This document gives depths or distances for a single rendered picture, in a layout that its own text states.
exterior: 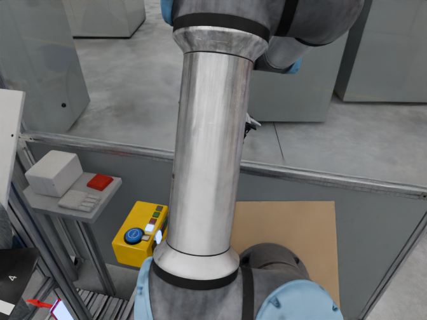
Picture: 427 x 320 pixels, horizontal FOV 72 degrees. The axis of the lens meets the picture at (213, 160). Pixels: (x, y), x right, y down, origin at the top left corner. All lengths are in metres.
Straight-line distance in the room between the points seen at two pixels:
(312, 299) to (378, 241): 1.05
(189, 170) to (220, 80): 0.11
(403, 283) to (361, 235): 0.93
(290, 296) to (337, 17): 0.33
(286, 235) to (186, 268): 0.29
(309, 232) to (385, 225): 0.76
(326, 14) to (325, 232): 0.41
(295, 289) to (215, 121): 0.22
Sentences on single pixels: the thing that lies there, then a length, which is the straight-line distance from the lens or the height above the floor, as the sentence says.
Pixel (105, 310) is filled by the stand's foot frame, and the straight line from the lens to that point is 1.89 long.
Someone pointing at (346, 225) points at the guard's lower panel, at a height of 0.76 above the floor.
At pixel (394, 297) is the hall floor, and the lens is 2.20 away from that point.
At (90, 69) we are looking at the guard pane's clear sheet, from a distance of 1.18.
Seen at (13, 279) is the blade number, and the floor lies 1.18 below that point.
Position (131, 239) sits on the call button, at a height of 1.08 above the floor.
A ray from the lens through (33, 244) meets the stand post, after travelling 1.30.
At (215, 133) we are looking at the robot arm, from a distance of 0.33.
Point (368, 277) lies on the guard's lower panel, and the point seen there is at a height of 0.45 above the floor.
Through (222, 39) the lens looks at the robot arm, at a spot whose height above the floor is 1.62.
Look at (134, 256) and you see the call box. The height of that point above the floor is 1.04.
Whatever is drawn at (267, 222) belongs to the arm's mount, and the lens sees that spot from 0.60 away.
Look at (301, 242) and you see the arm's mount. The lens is 0.62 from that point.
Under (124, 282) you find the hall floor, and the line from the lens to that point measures 2.04.
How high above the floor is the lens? 1.71
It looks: 38 degrees down
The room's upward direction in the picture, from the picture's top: straight up
